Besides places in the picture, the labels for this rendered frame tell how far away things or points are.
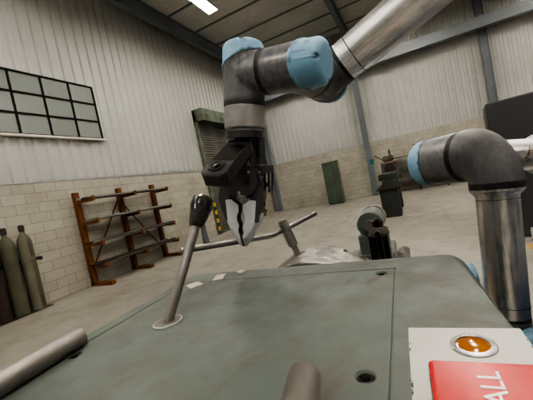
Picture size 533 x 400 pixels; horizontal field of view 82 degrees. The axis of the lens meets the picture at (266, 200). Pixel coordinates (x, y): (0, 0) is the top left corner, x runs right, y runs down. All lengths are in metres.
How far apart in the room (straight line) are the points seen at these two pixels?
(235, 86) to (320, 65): 0.15
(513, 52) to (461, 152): 14.91
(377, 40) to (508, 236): 0.45
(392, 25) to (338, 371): 0.52
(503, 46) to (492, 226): 14.96
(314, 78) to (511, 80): 15.03
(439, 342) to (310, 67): 0.38
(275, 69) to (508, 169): 0.49
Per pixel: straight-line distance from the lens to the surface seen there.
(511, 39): 15.74
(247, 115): 0.54
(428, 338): 0.29
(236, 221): 0.56
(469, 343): 0.28
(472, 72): 15.31
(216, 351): 0.32
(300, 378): 0.22
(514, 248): 0.77
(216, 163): 0.50
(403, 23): 0.61
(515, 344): 0.29
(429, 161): 0.82
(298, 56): 0.50
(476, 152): 0.75
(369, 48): 0.61
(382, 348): 0.28
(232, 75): 0.56
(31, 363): 0.41
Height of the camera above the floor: 1.40
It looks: 2 degrees down
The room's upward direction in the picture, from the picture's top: 12 degrees counter-clockwise
